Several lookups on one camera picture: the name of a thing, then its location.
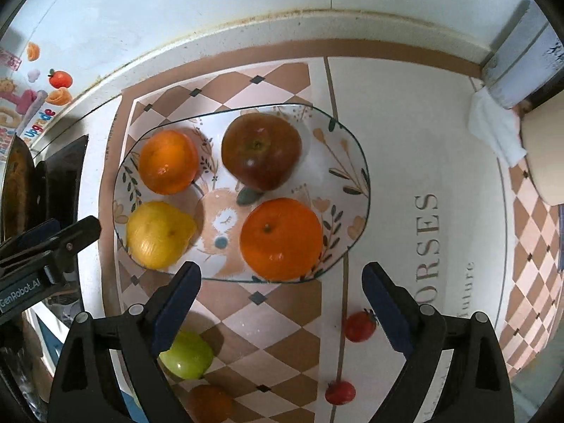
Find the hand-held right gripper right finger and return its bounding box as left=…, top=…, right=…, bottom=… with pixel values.
left=361, top=261, right=516, bottom=423

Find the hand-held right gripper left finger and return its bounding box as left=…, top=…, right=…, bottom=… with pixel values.
left=48, top=261, right=202, bottom=423

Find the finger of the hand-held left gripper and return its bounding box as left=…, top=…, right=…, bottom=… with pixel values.
left=0, top=218, right=61, bottom=260
left=24, top=215, right=103, bottom=283

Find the red cherry tomato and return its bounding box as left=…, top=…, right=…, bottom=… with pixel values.
left=325, top=380, right=356, bottom=406
left=344, top=309, right=379, bottom=343

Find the green apple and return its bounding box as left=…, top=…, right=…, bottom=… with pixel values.
left=159, top=330, right=215, bottom=380

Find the dark brownish orange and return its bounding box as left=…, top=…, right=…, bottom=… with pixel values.
left=187, top=383, right=233, bottom=423

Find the floral oval ceramic plate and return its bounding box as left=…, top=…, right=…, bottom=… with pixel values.
left=112, top=103, right=371, bottom=283

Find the black frying pan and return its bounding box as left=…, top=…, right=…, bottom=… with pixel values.
left=0, top=134, right=49, bottom=241

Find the black induction stove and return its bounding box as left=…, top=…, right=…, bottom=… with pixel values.
left=33, top=134, right=89, bottom=274

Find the yellow lemon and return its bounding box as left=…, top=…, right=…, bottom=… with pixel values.
left=126, top=201, right=197, bottom=270

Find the small orange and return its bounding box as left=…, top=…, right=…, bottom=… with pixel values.
left=139, top=129, right=200, bottom=195

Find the large bright orange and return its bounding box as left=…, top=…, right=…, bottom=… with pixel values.
left=240, top=198, right=323, bottom=281

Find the checkered brown counter mat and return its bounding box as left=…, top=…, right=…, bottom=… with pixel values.
left=99, top=39, right=564, bottom=423

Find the dark red apple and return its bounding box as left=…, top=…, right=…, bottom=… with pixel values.
left=221, top=113, right=303, bottom=191

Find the white tissue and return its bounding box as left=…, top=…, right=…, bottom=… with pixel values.
left=467, top=88, right=527, bottom=166

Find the cream utensil holder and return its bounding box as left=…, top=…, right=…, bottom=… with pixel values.
left=520, top=92, right=564, bottom=206

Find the silver spray can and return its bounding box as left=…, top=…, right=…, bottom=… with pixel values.
left=480, top=0, right=564, bottom=109

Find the colourful wall sticker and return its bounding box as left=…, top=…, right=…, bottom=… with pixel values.
left=0, top=42, right=73, bottom=164

